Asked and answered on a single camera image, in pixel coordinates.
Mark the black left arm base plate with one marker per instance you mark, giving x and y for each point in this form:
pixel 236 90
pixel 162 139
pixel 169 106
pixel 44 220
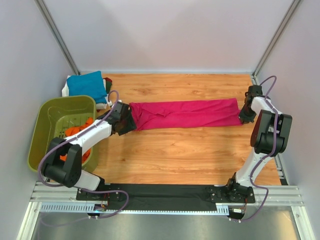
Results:
pixel 106 193

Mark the black cloth strip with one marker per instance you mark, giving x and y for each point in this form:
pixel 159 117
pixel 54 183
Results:
pixel 171 197

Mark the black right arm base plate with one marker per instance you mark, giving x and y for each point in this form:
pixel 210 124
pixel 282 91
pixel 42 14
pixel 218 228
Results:
pixel 238 195

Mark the folded blue t shirt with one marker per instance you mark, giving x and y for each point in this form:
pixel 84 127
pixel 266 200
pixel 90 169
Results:
pixel 90 84

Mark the olive green plastic basket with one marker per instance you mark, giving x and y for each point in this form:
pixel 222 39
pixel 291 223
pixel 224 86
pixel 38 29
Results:
pixel 55 117

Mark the folded dark red t shirt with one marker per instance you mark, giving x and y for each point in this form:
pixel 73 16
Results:
pixel 108 79

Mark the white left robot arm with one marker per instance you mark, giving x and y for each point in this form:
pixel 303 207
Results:
pixel 63 161

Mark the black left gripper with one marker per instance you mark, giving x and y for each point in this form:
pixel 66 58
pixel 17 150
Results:
pixel 131 126

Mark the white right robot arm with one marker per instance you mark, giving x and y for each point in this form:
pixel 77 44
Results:
pixel 269 137

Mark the magenta pink t shirt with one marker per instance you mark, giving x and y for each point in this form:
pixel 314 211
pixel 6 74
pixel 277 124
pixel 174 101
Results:
pixel 185 114

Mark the slotted grey cable duct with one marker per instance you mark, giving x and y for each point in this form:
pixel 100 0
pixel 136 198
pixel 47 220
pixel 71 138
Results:
pixel 91 208

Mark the right aluminium corner post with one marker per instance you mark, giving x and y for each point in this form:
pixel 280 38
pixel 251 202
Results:
pixel 294 5

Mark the aluminium front rail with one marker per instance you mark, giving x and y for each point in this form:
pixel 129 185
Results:
pixel 279 195

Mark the folded white t shirt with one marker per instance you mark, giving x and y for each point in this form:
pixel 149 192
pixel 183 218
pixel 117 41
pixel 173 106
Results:
pixel 99 106

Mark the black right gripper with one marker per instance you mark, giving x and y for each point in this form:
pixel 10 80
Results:
pixel 245 120

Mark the folded dark green t shirt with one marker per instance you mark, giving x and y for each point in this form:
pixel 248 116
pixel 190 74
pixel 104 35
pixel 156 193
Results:
pixel 108 86

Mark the aluminium corner post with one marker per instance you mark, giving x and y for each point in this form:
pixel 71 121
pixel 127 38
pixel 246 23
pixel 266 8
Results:
pixel 294 5
pixel 44 10

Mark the left aluminium corner post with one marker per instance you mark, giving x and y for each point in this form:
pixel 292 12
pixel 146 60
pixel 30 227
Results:
pixel 44 10

